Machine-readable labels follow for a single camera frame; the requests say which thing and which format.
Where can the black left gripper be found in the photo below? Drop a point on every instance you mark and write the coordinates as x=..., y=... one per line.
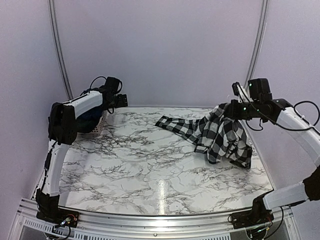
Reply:
x=121, y=104

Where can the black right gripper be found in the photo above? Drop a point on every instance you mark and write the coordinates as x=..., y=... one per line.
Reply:
x=234, y=113

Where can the black white plaid shirt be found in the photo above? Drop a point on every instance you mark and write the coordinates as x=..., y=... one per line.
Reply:
x=214, y=135

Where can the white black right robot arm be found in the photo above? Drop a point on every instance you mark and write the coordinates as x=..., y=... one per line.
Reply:
x=286, y=117

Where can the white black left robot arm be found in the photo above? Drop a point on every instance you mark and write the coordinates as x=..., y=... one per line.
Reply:
x=66, y=120

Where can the pink perforated laundry basket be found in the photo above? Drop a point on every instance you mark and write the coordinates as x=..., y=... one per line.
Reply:
x=98, y=129

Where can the dark blue green clothes pile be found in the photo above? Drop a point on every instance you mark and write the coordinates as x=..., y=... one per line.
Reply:
x=87, y=121

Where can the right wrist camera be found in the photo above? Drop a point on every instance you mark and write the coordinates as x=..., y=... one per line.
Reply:
x=240, y=92

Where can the right aluminium frame post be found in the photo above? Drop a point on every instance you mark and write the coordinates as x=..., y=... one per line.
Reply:
x=263, y=16

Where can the aluminium frame post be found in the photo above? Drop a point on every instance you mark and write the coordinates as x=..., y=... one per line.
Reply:
x=58, y=48
x=263, y=16

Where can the left aluminium frame post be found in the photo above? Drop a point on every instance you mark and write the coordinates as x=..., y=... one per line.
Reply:
x=58, y=48

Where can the front aluminium table rail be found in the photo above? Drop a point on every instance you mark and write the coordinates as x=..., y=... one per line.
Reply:
x=108, y=226

